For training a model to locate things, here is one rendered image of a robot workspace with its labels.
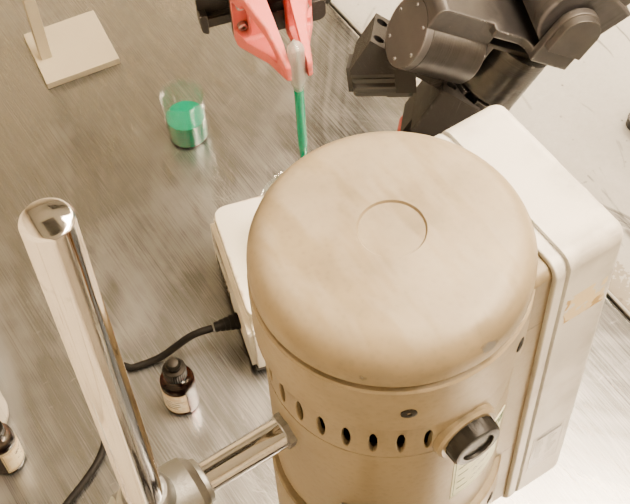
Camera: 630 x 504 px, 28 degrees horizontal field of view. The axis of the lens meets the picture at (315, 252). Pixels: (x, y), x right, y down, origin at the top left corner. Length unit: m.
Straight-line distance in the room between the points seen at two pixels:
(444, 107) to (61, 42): 0.50
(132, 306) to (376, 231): 0.74
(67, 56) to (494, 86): 0.52
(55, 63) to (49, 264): 1.03
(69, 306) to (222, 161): 0.90
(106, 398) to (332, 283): 0.08
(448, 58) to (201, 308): 0.34
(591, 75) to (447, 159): 0.88
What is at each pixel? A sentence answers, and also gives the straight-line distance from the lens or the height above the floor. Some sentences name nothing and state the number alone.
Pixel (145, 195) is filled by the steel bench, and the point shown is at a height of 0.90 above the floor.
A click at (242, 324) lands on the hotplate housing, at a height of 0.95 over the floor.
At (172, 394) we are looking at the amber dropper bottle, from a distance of 1.06.
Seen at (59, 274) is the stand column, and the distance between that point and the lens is 0.34.
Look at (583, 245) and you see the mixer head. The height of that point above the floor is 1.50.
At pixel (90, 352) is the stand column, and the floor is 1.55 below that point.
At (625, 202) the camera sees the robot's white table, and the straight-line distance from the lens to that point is 1.23.
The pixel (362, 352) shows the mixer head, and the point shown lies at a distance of 0.41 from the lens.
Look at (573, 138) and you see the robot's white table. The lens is 1.27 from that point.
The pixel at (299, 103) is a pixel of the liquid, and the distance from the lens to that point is 0.91.
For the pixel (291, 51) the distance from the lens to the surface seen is 0.87.
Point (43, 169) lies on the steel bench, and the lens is 1.27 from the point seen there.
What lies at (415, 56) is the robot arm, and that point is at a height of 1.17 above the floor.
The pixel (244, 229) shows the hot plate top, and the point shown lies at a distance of 1.08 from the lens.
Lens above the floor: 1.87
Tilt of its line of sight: 55 degrees down
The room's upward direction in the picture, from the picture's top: 3 degrees counter-clockwise
